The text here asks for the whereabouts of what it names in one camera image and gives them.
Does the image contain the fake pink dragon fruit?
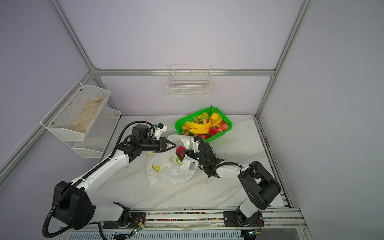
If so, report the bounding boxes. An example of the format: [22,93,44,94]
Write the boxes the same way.
[176,146,186,160]

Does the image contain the white plastic bag lemon print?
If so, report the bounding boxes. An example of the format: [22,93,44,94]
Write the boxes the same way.
[146,135,199,186]

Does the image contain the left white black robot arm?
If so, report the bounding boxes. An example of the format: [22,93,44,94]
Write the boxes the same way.
[42,121,176,238]

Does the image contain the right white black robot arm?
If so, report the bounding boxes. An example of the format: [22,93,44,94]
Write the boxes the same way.
[176,141,282,228]

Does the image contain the fake yellow banana bunch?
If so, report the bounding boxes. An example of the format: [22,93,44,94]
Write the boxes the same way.
[185,118,223,135]

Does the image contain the fake green starfruit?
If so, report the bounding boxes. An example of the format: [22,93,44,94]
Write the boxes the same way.
[197,112,210,120]

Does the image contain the lower white mesh shelf bin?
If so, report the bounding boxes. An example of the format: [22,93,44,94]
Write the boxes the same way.
[66,107,121,159]

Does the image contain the white mesh shelf bin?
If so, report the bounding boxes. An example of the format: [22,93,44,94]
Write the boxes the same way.
[40,81,110,142]
[66,107,121,159]

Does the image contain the beige cloth in bin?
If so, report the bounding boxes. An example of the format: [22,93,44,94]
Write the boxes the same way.
[71,97,105,134]

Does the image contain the upper white mesh shelf bin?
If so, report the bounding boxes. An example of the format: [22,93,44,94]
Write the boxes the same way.
[40,81,110,142]

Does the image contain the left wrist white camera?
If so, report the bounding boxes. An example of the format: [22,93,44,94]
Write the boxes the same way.
[154,123,168,140]

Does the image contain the wrist white camera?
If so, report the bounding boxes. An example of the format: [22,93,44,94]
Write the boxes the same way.
[191,136,202,153]
[154,123,168,140]

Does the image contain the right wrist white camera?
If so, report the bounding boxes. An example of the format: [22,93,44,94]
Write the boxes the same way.
[191,136,202,153]

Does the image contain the white wire wall basket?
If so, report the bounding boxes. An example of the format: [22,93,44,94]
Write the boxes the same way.
[166,65,211,97]

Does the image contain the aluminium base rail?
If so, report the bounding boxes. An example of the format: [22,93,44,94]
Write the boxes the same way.
[57,208,313,240]

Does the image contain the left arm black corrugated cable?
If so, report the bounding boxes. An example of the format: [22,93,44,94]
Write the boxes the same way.
[41,120,155,239]

